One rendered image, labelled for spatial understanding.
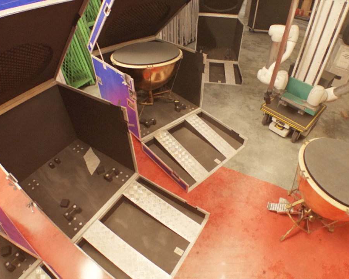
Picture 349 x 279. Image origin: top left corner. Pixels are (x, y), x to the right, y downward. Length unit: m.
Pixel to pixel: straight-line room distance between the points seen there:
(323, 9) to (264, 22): 5.76
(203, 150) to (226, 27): 3.68
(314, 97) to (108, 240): 2.62
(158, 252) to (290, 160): 1.88
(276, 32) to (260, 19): 5.84
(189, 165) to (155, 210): 0.67
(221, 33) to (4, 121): 4.82
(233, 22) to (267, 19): 3.16
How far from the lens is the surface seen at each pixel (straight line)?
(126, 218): 2.00
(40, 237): 2.27
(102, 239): 1.85
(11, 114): 2.18
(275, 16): 8.60
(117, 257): 1.81
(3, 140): 2.24
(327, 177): 1.59
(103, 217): 1.96
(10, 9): 1.20
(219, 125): 2.81
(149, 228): 1.94
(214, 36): 5.52
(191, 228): 1.92
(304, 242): 2.23
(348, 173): 1.73
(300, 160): 1.62
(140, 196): 1.96
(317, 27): 2.84
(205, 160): 2.40
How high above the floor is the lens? 1.80
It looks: 43 degrees down
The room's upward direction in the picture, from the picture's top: straight up
